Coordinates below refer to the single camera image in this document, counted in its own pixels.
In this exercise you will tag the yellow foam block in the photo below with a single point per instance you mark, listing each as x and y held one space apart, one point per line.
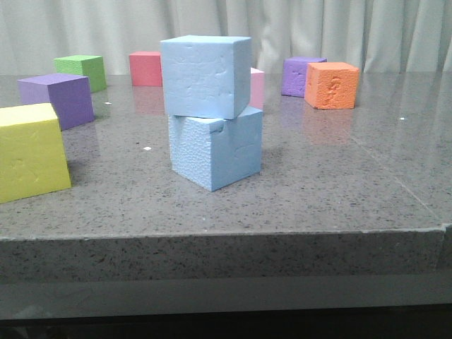
33 158

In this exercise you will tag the red foam block front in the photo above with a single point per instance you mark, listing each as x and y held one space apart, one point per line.
145 68

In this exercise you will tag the pink foam block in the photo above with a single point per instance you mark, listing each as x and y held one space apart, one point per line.
257 88

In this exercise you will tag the white curtain backdrop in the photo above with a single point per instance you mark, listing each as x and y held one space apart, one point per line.
377 36

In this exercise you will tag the textured orange foam block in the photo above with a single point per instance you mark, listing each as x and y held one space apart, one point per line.
331 85

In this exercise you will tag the smooth light blue foam block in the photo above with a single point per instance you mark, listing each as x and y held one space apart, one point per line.
206 76

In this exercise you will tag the purple foam block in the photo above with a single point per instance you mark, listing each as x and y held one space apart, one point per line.
294 74
69 95

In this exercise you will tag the purple foam block right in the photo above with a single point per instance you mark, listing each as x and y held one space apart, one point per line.
294 74

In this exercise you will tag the textured blue foam block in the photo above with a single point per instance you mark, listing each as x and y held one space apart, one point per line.
214 153

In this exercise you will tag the purple foam block left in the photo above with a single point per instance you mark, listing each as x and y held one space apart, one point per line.
69 95

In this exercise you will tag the green foam block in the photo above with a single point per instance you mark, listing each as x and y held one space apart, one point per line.
91 66

